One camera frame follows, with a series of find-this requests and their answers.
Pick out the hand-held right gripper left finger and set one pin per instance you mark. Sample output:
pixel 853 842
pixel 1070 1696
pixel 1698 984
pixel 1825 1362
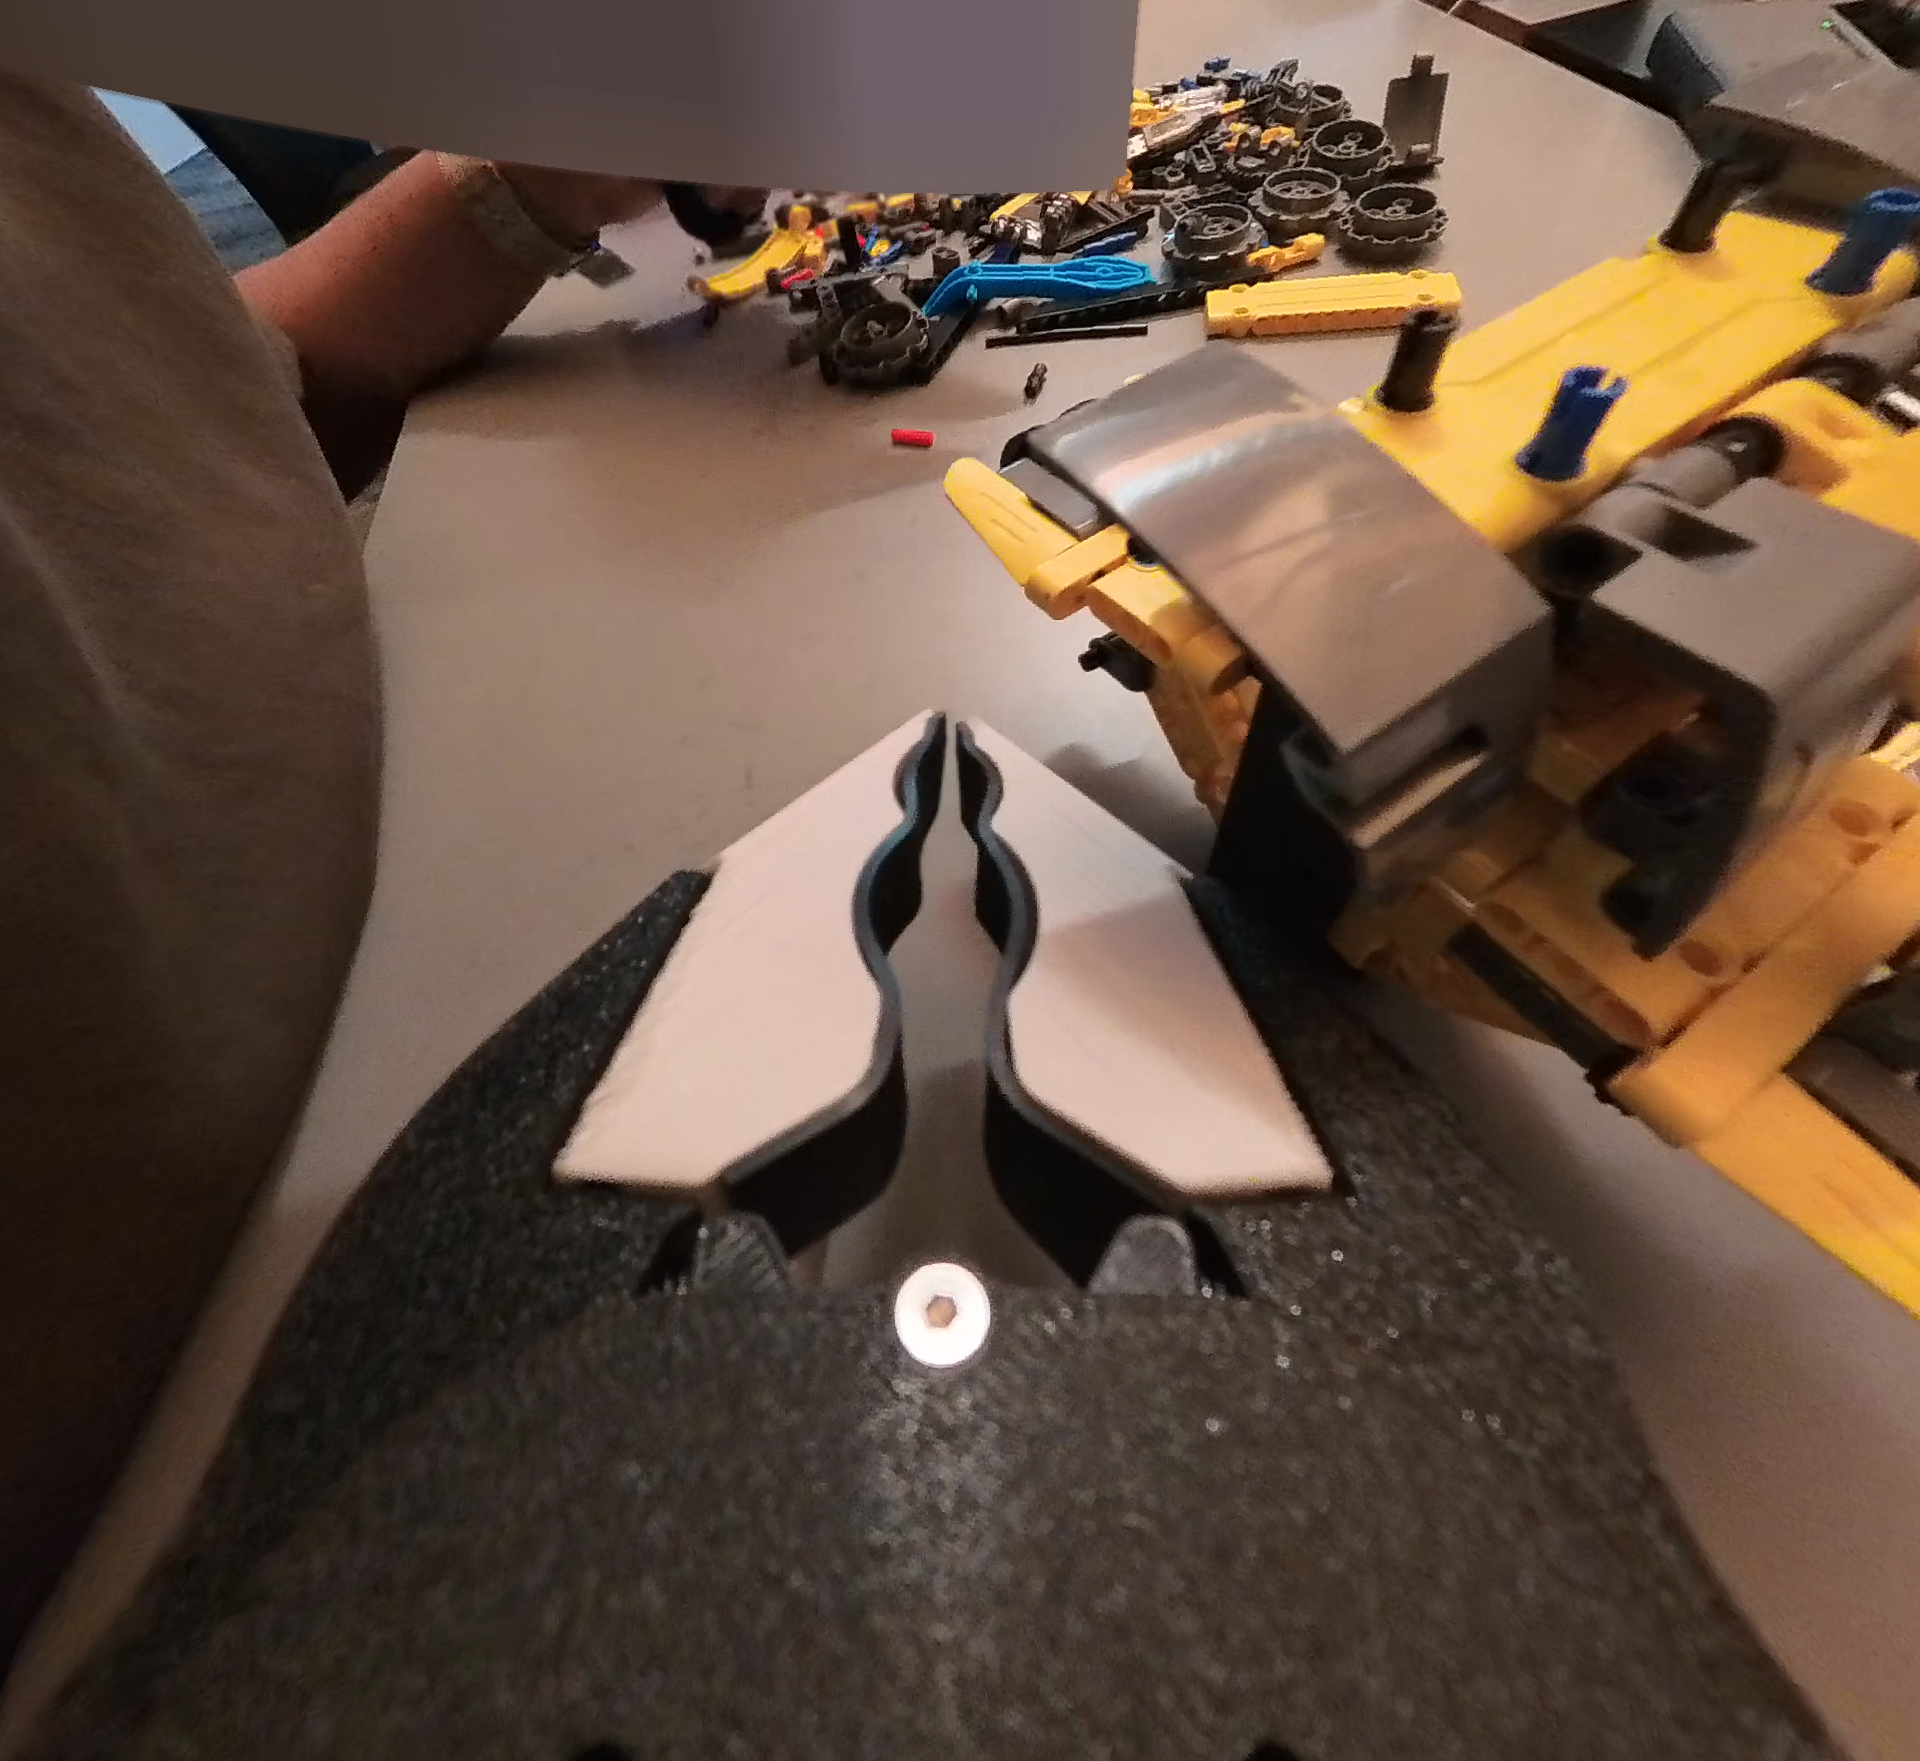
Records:
pixel 751 1026

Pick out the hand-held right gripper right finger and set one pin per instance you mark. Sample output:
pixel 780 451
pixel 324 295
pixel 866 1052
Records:
pixel 1157 1041

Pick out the pile of toy brick pieces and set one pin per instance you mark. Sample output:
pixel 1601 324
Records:
pixel 1201 186

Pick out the yellow toy brick vehicle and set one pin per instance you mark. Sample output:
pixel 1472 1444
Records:
pixel 1651 321

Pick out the person's left forearm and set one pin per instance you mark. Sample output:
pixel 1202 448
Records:
pixel 376 321

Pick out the long yellow brick panel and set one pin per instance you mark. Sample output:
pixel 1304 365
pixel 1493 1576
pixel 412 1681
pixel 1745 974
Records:
pixel 1336 303

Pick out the blue curved brick piece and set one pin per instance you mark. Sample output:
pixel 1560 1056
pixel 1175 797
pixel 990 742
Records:
pixel 992 283

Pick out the dark grey upright brick panel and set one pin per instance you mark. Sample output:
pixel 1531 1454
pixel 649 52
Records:
pixel 1412 111

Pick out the black power bank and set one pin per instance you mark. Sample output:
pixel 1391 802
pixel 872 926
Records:
pixel 1769 82

